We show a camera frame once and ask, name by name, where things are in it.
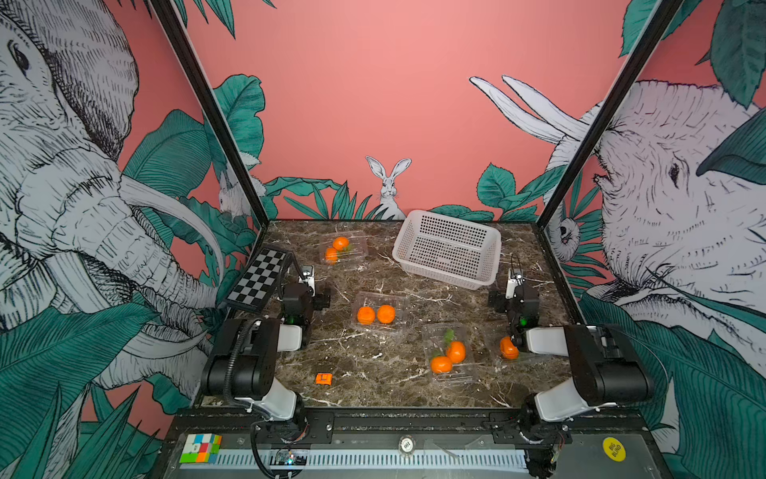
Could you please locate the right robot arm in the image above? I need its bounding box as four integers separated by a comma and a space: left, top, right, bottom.
488, 275, 655, 441

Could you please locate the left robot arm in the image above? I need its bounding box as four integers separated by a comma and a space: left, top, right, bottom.
201, 283, 331, 440

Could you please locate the orange in right container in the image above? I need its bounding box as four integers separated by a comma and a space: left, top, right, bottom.
500, 336, 520, 360

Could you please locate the orange in container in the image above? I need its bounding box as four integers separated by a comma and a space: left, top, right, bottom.
324, 247, 339, 265
500, 336, 520, 360
332, 237, 350, 251

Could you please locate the black white checkerboard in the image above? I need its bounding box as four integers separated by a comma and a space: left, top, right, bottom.
225, 245, 291, 313

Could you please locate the left orange centre container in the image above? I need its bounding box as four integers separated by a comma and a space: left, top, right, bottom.
356, 307, 376, 325

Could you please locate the orange container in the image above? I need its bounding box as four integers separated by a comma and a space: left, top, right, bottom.
356, 307, 376, 325
376, 305, 396, 325

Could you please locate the upper orange with leaf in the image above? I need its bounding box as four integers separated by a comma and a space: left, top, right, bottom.
446, 340, 467, 364

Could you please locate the small orange block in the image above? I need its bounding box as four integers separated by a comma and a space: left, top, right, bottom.
315, 373, 333, 386

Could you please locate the right orange centre container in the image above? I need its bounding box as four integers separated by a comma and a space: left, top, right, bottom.
376, 305, 396, 325

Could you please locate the white plastic basket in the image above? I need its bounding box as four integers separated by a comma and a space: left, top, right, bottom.
392, 210, 502, 291

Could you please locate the small circuit board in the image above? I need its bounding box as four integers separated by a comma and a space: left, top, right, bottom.
272, 449, 308, 468

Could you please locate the yellow round sticker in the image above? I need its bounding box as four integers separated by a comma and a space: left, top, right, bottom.
602, 437, 626, 463

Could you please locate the round silver knob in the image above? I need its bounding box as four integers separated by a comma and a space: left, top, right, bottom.
398, 435, 416, 455

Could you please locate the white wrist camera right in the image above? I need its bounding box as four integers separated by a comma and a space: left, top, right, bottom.
505, 267, 525, 299

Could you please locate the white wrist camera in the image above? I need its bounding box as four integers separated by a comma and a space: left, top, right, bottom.
505, 267, 525, 299
299, 265, 316, 297

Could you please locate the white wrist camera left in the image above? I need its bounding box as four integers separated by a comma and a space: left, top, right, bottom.
299, 265, 316, 297

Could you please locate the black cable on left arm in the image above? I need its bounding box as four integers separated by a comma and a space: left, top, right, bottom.
220, 318, 265, 408

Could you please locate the colourful cube on rail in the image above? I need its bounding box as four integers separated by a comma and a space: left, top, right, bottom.
180, 433, 223, 464

